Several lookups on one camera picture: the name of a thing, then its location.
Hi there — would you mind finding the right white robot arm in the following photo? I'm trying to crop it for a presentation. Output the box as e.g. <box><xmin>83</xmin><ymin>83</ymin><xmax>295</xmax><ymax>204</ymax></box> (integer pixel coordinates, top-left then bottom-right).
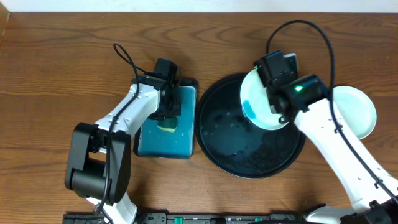
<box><xmin>264</xmin><ymin>74</ymin><xmax>397</xmax><ymax>224</ymax></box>

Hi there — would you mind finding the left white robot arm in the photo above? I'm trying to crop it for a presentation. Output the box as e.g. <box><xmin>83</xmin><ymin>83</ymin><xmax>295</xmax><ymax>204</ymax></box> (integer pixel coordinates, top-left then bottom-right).
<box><xmin>65</xmin><ymin>73</ymin><xmax>180</xmax><ymax>223</ymax></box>

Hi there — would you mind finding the black rectangular water tray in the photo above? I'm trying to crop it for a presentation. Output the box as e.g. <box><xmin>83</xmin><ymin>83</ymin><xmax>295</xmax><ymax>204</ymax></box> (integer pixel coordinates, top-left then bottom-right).
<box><xmin>133</xmin><ymin>78</ymin><xmax>198</xmax><ymax>159</ymax></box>

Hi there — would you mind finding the pale green plate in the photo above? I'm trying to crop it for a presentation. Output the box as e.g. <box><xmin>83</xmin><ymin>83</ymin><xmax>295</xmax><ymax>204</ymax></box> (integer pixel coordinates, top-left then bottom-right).
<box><xmin>239</xmin><ymin>70</ymin><xmax>287</xmax><ymax>131</ymax></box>
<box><xmin>333</xmin><ymin>86</ymin><xmax>377</xmax><ymax>139</ymax></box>

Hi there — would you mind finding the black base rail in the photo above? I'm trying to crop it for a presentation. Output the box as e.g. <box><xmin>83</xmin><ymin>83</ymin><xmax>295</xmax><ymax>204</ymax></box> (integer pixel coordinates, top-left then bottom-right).
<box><xmin>62</xmin><ymin>213</ymin><xmax>308</xmax><ymax>224</ymax></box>

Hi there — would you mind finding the round black serving tray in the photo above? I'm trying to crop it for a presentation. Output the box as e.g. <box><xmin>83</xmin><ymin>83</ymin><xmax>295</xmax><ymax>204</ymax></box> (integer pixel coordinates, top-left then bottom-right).
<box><xmin>195</xmin><ymin>73</ymin><xmax>306</xmax><ymax>179</ymax></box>

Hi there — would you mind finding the green yellow sponge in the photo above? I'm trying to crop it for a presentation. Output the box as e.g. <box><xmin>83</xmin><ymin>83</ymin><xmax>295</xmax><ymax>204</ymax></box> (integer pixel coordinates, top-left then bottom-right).
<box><xmin>157</xmin><ymin>117</ymin><xmax>178</xmax><ymax>133</ymax></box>

